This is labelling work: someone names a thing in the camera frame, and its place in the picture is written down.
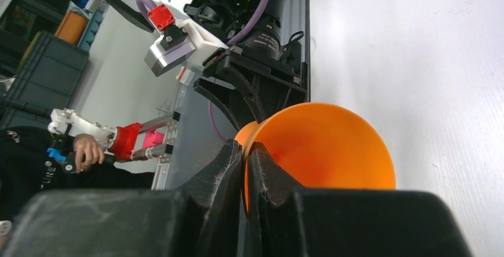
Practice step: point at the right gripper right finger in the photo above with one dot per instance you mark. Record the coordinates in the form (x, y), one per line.
(288, 219)

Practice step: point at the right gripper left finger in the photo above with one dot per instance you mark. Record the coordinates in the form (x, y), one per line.
(199, 218)

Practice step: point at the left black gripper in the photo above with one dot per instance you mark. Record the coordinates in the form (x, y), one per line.
(256, 68)

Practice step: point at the orange wine glass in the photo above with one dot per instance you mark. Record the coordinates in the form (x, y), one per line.
(323, 146)

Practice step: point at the person hand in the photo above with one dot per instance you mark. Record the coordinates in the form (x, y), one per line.
(87, 152)

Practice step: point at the grey storage crate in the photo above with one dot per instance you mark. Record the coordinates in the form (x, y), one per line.
(47, 80)

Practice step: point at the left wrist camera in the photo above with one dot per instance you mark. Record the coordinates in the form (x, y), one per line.
(179, 41)

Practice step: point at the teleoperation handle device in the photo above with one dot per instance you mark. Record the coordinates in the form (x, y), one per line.
(135, 142)

